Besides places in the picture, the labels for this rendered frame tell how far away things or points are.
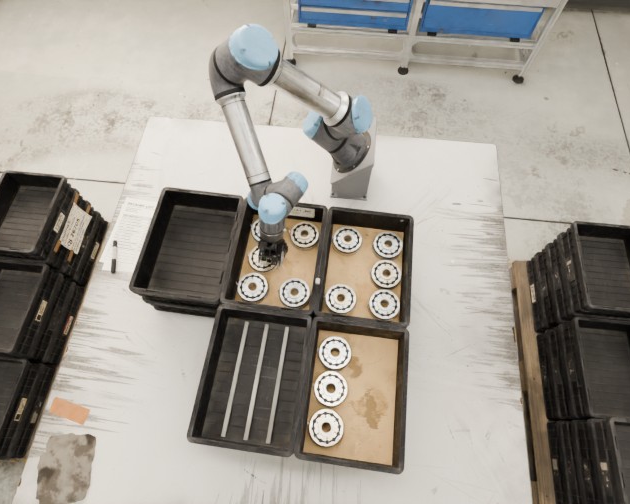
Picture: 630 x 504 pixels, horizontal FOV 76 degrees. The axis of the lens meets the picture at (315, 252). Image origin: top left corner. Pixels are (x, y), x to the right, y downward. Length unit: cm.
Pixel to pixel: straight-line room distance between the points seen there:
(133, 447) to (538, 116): 303
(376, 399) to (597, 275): 123
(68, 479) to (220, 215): 98
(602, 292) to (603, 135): 153
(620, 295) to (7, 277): 276
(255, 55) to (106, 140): 208
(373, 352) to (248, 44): 97
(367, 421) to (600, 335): 124
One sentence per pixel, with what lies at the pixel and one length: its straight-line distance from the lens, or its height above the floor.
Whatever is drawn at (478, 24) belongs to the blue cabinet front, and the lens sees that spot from 315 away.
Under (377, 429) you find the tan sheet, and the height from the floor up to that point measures 83.
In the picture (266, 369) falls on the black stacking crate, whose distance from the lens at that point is 135.
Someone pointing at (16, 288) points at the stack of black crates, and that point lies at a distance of 234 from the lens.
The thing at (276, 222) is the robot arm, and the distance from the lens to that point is 113.
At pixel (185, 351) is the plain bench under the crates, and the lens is 155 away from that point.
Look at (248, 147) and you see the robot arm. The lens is 128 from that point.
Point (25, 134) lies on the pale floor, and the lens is 345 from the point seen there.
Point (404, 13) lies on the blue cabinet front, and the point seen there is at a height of 44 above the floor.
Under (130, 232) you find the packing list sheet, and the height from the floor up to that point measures 70.
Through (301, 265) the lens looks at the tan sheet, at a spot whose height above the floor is 83.
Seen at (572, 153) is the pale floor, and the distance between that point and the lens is 322.
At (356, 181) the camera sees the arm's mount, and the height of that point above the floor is 83.
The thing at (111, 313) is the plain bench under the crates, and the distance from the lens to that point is 169.
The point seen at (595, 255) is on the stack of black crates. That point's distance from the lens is 222.
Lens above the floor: 216
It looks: 66 degrees down
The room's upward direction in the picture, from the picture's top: straight up
